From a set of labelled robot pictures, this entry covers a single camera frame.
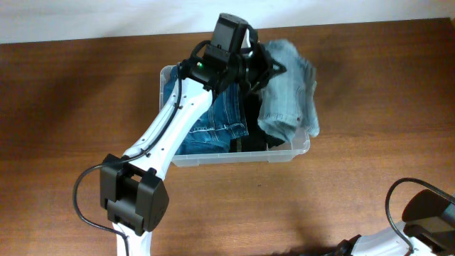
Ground black garment with print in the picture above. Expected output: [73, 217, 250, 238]
[230, 94, 284, 153]

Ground light blue jeans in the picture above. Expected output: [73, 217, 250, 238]
[257, 39, 320, 142]

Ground dark blue jeans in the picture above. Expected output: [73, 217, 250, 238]
[176, 83, 249, 155]

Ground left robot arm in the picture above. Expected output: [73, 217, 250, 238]
[100, 13, 287, 255]

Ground right black cable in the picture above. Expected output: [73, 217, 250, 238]
[385, 177, 455, 256]

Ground clear plastic storage bin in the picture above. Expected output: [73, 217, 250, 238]
[159, 65, 310, 167]

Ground left black cable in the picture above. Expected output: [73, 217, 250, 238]
[73, 62, 184, 256]

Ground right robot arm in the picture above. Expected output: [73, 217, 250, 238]
[332, 189, 454, 256]

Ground black cable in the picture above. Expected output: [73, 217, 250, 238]
[385, 177, 455, 256]
[73, 62, 184, 256]

